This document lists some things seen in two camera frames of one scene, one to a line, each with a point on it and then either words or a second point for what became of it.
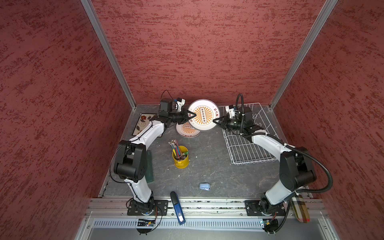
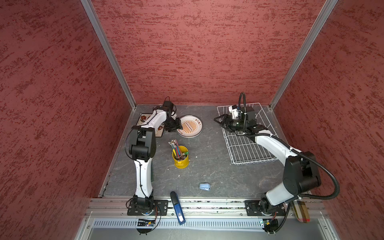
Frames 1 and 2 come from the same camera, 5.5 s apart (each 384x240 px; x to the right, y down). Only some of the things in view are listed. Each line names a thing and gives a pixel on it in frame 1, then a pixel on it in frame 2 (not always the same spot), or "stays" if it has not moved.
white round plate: x=206 y=111 → x=192 y=126
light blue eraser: x=206 y=186 stays
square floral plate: x=142 y=122 stays
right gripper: x=225 y=121 stays
